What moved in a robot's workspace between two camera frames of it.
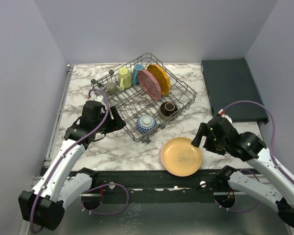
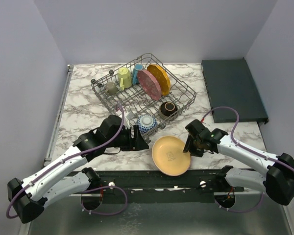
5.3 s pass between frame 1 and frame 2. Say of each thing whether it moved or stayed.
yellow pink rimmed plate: moved
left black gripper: moved
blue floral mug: stayed
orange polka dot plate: stayed
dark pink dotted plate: stayed
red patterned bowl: stayed
